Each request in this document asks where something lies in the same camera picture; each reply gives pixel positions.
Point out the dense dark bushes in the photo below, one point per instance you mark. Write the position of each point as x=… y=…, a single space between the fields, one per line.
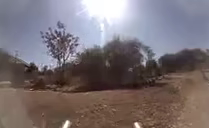
x=115 y=65

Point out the thin bare tree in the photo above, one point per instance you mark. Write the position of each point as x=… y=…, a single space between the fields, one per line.
x=61 y=45

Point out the robot's own part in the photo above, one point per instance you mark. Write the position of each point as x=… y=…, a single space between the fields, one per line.
x=66 y=124
x=137 y=125

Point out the dark tree clump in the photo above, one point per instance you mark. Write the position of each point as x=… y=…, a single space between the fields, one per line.
x=187 y=60

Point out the building with sloped roof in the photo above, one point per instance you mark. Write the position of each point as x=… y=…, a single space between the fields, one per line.
x=7 y=68

